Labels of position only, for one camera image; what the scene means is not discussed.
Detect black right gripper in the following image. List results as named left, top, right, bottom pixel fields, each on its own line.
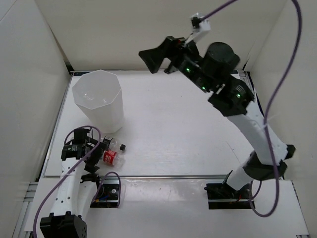
left=137, top=35, right=211, bottom=94

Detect clear bottle red label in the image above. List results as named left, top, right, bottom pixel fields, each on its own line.
left=102, top=150, right=125, bottom=169

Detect small bottle black label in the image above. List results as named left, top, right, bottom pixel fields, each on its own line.
left=103, top=136, right=126, bottom=152

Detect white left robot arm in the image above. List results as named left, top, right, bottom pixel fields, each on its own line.
left=33, top=125, right=107, bottom=238

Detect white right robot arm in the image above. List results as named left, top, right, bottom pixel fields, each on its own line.
left=139, top=36, right=295, bottom=198

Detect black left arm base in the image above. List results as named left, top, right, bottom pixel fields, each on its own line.
left=90, top=178, right=121, bottom=209

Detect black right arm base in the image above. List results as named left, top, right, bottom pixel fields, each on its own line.
left=204, top=183, right=251, bottom=210

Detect white octagonal plastic bin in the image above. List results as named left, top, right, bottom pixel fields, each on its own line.
left=72, top=70, right=124, bottom=134

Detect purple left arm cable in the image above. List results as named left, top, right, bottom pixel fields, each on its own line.
left=33, top=125, right=102, bottom=238

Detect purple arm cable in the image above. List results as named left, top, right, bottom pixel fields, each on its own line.
left=33, top=125, right=102, bottom=238
left=202, top=0, right=303, bottom=218

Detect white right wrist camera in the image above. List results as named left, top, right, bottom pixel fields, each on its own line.
left=184, top=13, right=211, bottom=46

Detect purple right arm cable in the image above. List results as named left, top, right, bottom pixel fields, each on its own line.
left=202, top=0, right=303, bottom=218

